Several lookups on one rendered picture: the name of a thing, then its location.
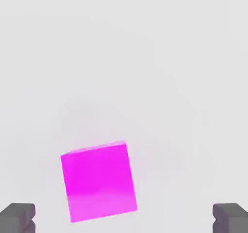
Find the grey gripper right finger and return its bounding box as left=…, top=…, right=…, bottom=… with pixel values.
left=212, top=203, right=248, bottom=233

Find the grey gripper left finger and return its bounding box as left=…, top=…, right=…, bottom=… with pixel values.
left=0, top=203, right=36, bottom=233

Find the small magenta cube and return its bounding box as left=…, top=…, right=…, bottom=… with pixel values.
left=60, top=140, right=139, bottom=223

